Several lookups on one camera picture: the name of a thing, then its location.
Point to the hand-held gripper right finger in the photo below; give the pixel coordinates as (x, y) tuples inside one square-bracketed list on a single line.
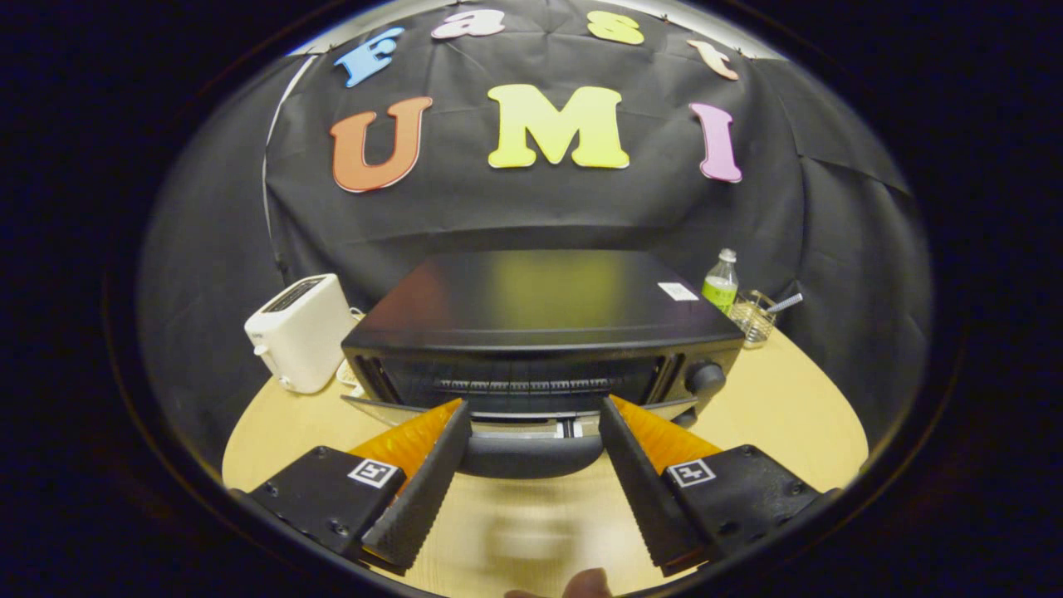
[(644, 490)]

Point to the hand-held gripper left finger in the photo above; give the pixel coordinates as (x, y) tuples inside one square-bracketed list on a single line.
[(428, 486)]

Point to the black toaster oven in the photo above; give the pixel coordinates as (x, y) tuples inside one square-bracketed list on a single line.
[(531, 291)]

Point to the white bread toaster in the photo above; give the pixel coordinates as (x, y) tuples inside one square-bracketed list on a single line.
[(303, 332)]

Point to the clear bottle green label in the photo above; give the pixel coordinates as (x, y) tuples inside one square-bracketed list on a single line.
[(721, 292)]

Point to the grey pen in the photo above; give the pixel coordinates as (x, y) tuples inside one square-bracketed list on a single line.
[(785, 302)]

